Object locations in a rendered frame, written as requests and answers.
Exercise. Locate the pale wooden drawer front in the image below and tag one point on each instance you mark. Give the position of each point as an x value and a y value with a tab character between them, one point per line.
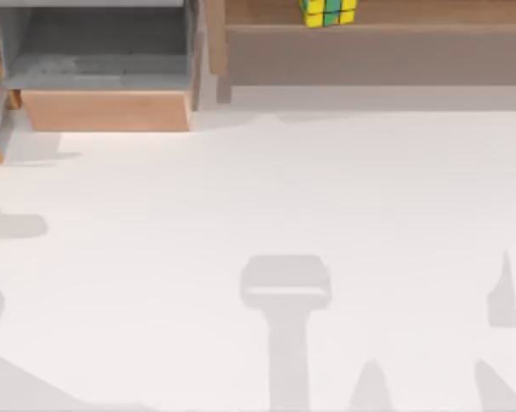
107	110

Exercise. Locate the wooden open shelf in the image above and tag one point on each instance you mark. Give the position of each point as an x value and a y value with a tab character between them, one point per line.
369	56

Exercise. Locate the yellow and green puzzle cube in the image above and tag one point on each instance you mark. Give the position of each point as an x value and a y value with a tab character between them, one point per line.
329	13

